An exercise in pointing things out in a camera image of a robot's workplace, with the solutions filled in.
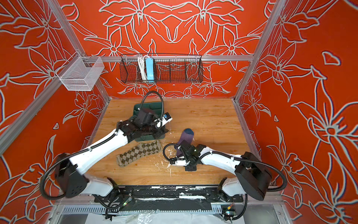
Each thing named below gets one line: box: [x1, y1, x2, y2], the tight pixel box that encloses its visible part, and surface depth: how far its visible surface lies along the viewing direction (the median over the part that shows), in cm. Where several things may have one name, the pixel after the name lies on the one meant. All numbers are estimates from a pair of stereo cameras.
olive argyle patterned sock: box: [116, 140, 162, 168], surface depth 89 cm
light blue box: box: [145, 57, 155, 83], surface depth 91 cm
